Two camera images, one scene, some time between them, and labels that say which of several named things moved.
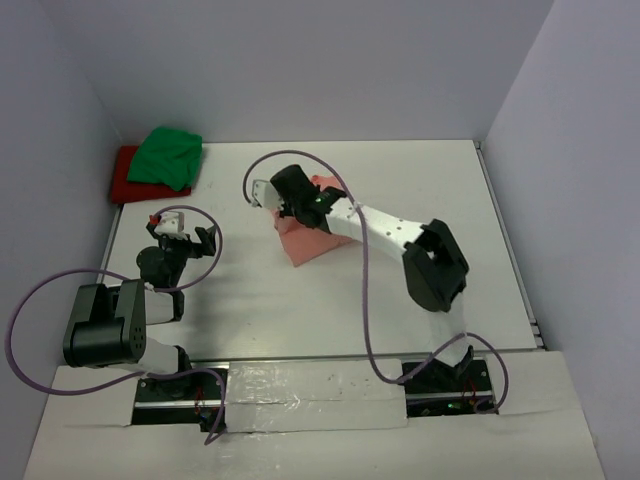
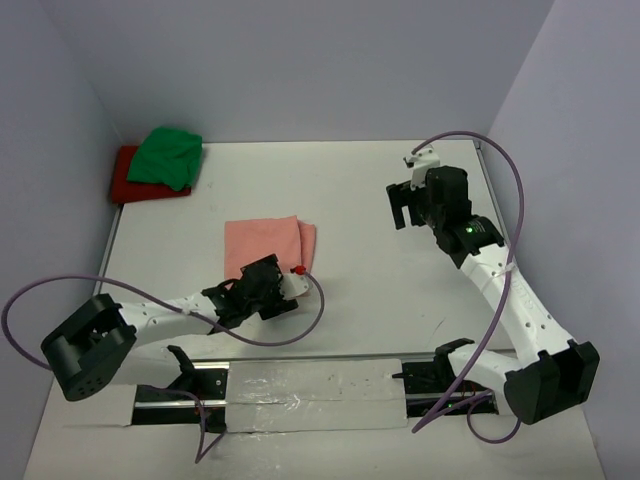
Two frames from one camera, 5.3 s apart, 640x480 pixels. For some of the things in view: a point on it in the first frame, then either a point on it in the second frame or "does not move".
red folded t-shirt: (125, 190) does not move
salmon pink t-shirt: (304, 243) to (293, 242)
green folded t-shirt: (169, 157) does not move
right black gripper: (286, 211) to (401, 195)
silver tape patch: (268, 396) does not move
